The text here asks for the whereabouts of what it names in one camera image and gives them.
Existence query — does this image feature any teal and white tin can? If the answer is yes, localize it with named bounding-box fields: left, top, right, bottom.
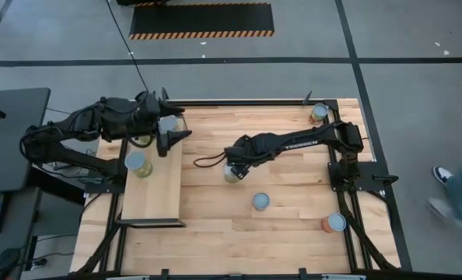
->
left=252, top=192, right=271, bottom=212

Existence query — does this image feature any black floor cable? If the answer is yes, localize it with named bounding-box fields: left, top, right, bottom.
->
left=105, top=0, right=151, bottom=94

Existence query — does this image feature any black aluminium table frame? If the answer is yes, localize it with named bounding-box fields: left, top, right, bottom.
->
left=73, top=87, right=405, bottom=280

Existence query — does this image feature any black equipment base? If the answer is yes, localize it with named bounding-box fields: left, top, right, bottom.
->
left=116, top=0, right=170, bottom=6

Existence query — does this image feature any black hazard-striped floor mat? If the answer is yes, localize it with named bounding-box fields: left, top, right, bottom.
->
left=128, top=2, right=275, bottom=40

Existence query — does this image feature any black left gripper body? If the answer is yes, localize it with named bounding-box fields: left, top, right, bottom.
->
left=135, top=89, right=170, bottom=158

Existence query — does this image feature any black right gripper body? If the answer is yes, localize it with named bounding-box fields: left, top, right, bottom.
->
left=224, top=134, right=259, bottom=168

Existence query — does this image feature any orange can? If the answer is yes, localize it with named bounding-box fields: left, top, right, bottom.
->
left=320, top=212, right=348, bottom=234

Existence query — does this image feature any grey side desk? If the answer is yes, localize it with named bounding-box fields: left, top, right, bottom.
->
left=0, top=186, right=44, bottom=280

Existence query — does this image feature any black computer mouse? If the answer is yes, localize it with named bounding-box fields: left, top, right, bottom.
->
left=0, top=247, right=21, bottom=279

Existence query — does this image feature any dark monitor at left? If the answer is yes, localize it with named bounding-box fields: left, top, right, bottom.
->
left=0, top=87, right=52, bottom=194

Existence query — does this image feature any green and red tin can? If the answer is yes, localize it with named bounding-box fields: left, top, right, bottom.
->
left=307, top=103, right=330, bottom=125

